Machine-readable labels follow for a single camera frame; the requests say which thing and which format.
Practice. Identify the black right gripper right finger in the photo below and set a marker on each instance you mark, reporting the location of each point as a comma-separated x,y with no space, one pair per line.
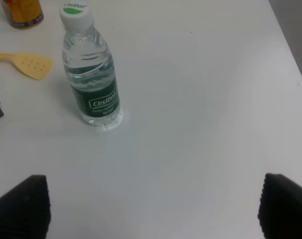
280,210

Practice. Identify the clear green-label water bottle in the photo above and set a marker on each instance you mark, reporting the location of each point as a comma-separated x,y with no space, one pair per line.
89,66

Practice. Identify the orange-handled beige slotted spatula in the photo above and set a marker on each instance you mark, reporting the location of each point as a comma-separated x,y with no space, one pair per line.
32,65

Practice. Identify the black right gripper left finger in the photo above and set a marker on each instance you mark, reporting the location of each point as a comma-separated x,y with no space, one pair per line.
25,210

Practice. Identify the gold energy drink can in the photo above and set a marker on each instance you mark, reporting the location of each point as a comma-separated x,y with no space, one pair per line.
23,14

